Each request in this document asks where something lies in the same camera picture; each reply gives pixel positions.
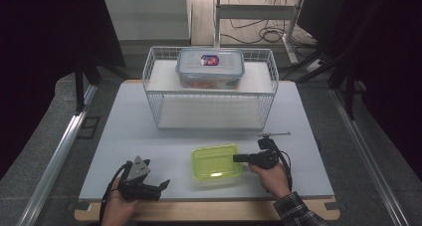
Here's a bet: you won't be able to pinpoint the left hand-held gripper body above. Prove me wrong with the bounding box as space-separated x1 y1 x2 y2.
117 155 162 202

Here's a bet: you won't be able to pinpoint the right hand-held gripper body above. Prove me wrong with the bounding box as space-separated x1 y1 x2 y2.
248 130 292 170

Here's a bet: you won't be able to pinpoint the clear food container green lid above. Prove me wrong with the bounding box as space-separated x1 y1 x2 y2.
190 142 244 188

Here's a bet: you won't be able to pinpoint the white wire shelf rack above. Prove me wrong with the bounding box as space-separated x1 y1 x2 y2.
141 45 280 132

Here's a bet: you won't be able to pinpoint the clear food container blue lid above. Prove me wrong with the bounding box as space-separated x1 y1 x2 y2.
174 47 246 91

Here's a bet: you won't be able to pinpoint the person's right hand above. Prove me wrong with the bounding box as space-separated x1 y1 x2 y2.
248 161 292 201

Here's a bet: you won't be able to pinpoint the person's left hand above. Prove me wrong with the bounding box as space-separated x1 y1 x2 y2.
101 178 140 226

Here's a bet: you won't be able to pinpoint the white power strip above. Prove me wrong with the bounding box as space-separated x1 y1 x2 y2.
306 59 325 74

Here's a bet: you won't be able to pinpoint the black metal stand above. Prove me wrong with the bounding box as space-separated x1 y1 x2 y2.
73 51 103 116
326 53 367 120

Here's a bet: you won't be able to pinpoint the white cabinet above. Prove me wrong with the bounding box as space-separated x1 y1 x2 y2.
102 0 194 44

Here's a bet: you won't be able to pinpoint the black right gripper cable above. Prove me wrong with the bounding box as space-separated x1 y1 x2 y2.
269 139 294 193

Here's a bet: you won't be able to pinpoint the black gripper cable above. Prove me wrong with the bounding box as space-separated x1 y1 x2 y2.
99 160 131 222
269 139 294 193

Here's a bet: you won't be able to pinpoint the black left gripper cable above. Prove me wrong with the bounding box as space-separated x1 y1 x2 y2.
99 160 131 222

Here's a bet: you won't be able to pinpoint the aluminium rail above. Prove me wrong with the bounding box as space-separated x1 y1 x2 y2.
15 84 100 226
328 87 410 226

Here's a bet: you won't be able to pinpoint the black floor cables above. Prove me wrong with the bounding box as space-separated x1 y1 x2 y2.
219 0 317 45

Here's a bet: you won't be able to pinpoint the white metal desk frame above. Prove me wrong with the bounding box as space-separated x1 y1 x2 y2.
213 0 307 65

